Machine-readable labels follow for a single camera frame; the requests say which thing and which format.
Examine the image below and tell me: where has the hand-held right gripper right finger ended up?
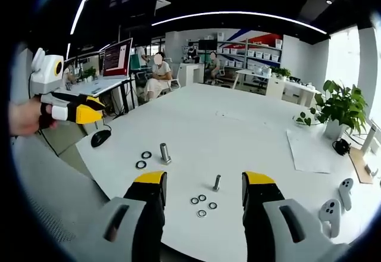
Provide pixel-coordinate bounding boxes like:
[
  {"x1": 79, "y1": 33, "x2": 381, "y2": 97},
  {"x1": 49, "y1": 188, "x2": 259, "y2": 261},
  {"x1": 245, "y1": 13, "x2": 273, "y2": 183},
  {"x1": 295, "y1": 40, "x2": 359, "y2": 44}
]
[{"x1": 241, "y1": 171, "x2": 349, "y2": 262}]

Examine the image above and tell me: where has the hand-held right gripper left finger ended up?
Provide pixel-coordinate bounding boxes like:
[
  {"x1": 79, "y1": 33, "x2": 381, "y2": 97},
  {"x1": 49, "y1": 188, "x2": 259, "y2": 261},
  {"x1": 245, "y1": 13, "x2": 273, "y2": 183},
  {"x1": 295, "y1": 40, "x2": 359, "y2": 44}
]
[{"x1": 102, "y1": 170, "x2": 168, "y2": 262}]

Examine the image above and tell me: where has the large threaded stud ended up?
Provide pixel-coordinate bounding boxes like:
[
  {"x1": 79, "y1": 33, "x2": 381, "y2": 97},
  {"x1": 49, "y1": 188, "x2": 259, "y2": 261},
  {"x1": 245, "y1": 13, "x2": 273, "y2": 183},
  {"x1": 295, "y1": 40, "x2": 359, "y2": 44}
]
[{"x1": 159, "y1": 142, "x2": 173, "y2": 166}]

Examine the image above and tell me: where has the person's left hand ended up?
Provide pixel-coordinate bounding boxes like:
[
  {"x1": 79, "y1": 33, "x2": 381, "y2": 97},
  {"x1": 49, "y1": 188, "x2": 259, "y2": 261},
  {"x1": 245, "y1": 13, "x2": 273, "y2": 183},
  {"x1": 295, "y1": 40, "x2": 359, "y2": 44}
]
[{"x1": 8, "y1": 96, "x2": 60, "y2": 138}]

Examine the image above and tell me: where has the black computer mouse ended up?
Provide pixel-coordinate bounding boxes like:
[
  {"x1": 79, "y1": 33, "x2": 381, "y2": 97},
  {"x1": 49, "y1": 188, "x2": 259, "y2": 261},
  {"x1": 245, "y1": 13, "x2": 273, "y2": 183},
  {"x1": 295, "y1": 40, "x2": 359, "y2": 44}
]
[{"x1": 90, "y1": 130, "x2": 111, "y2": 148}]

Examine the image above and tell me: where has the small potted plant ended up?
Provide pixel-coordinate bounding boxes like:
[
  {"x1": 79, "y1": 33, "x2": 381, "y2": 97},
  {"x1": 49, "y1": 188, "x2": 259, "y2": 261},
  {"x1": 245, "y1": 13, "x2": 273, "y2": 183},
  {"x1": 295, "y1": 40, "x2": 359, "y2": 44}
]
[{"x1": 83, "y1": 66, "x2": 98, "y2": 81}]

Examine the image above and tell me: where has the computer monitor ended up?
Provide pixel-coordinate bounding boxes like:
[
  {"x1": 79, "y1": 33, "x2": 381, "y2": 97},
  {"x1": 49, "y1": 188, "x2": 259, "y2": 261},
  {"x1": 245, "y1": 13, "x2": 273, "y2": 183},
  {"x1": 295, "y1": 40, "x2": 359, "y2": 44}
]
[{"x1": 100, "y1": 37, "x2": 134, "y2": 80}]

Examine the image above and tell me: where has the grey handheld controller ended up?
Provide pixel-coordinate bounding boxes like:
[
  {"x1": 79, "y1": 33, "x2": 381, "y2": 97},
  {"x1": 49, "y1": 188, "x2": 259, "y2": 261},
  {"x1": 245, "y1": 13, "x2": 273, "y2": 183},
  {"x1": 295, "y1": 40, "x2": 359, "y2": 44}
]
[
  {"x1": 318, "y1": 198, "x2": 342, "y2": 238},
  {"x1": 338, "y1": 177, "x2": 355, "y2": 211}
]

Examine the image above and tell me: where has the white paper sheet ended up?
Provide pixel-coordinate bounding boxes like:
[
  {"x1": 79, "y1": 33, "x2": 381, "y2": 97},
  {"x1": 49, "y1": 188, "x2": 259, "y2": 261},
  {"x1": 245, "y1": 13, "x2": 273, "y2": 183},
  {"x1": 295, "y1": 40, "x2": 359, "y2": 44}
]
[{"x1": 286, "y1": 129, "x2": 332, "y2": 174}]

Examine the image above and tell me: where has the white office chair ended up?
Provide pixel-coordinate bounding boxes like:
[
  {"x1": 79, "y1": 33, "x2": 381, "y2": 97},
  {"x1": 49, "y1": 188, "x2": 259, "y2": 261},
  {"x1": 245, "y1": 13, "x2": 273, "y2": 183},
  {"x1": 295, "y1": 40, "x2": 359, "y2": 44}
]
[{"x1": 162, "y1": 62, "x2": 182, "y2": 95}]

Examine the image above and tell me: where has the small black device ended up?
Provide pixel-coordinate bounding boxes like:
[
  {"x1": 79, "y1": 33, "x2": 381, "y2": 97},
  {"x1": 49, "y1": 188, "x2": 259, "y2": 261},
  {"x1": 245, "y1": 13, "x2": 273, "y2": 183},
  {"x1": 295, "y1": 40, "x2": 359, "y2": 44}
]
[{"x1": 332, "y1": 139, "x2": 352, "y2": 156}]

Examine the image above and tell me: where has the wooden board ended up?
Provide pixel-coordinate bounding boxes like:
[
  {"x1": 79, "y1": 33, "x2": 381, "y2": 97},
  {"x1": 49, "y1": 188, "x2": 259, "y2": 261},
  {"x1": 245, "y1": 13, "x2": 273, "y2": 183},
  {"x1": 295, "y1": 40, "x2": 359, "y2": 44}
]
[{"x1": 348, "y1": 148, "x2": 374, "y2": 185}]

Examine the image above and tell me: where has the potted green plant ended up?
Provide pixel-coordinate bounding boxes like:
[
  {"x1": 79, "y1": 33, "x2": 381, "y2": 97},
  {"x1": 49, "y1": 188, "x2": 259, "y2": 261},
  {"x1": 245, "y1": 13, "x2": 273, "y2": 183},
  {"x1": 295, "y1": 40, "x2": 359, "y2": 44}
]
[{"x1": 295, "y1": 79, "x2": 370, "y2": 141}]

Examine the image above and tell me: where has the white side desk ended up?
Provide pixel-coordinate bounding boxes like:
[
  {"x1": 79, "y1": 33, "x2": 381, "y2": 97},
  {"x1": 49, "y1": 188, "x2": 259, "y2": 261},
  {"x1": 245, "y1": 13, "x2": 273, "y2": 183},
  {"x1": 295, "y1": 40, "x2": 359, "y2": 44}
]
[{"x1": 232, "y1": 68, "x2": 273, "y2": 95}]

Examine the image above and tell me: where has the storage shelf with white bins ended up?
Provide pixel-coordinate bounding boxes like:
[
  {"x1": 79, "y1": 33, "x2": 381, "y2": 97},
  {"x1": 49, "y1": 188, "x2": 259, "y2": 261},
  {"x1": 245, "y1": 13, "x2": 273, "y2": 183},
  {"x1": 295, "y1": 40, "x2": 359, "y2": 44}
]
[{"x1": 216, "y1": 37, "x2": 283, "y2": 72}]

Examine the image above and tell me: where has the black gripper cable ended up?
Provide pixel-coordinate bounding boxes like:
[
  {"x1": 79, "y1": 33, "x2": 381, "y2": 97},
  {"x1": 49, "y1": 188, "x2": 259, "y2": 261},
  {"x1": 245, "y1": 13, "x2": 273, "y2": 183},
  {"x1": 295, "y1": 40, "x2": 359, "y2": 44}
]
[{"x1": 37, "y1": 129, "x2": 62, "y2": 157}]

